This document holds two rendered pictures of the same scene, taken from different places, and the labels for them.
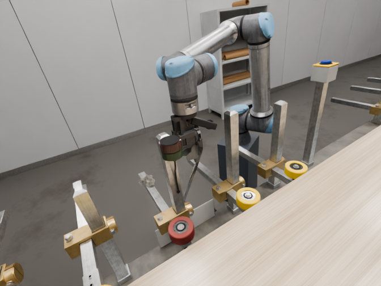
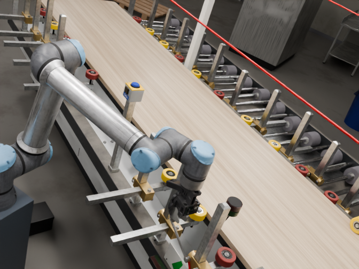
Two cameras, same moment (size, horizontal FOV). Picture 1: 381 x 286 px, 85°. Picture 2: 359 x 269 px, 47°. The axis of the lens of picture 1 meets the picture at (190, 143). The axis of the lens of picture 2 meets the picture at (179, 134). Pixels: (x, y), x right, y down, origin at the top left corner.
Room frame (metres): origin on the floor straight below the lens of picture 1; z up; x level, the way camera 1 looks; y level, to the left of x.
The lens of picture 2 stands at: (1.09, 1.14, 2.10)
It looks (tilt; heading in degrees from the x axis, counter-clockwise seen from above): 31 degrees down; 254
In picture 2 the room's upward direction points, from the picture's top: 19 degrees clockwise
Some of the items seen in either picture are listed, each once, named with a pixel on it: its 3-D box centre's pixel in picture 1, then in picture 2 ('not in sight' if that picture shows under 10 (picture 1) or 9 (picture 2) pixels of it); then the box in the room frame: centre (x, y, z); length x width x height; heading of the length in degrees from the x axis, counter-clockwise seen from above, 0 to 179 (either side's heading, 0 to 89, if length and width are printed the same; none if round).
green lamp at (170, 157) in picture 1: (172, 151); (231, 208); (0.49, 0.05, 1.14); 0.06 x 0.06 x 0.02
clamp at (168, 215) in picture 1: (174, 217); (201, 267); (0.52, 0.09, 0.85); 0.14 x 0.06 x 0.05; 116
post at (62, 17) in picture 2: not in sight; (58, 49); (1.31, -1.49, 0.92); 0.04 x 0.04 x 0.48; 26
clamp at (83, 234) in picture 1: (92, 234); not in sight; (0.41, 0.32, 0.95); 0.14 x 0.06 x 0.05; 116
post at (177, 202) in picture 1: (176, 195); (204, 248); (0.53, 0.07, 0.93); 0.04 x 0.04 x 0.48; 26
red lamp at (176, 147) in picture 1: (170, 143); (233, 204); (0.49, 0.05, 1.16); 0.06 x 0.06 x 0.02
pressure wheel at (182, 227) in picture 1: (183, 237); (222, 262); (0.43, 0.07, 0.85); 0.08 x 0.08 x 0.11
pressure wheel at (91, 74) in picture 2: not in sight; (91, 79); (1.07, -1.29, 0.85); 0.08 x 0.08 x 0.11
